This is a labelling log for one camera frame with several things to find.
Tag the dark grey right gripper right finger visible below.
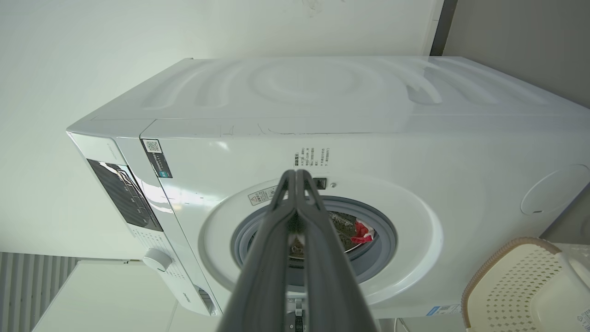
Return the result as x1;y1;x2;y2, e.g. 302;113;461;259
297;170;378;332

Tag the white oval filter access cover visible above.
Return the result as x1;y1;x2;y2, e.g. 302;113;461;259
521;165;590;216

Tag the black washer control panel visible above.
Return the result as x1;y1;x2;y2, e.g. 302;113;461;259
87;159;163;232

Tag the grey rubber door gasket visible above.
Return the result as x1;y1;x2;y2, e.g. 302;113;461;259
230;196;398;286

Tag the red and white garment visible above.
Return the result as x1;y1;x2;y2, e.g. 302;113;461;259
350;220;375;244

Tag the cream perforated laundry basket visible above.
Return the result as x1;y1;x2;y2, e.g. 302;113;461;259
461;237;590;332

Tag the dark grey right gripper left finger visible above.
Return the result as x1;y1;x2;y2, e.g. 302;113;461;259
218;170;297;332

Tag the white cabinet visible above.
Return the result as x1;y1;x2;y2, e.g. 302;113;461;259
32;260;222;332

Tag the white front-load washing machine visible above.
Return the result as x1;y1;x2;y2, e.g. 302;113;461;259
67;56;590;319

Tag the stainless steel washing machine drum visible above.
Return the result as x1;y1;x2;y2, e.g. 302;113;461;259
288;211;376;260

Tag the grey ribbed wall panel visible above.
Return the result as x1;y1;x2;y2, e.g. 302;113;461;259
0;251;80;332

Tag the white washer dial knob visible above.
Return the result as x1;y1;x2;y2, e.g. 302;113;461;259
142;248;173;273

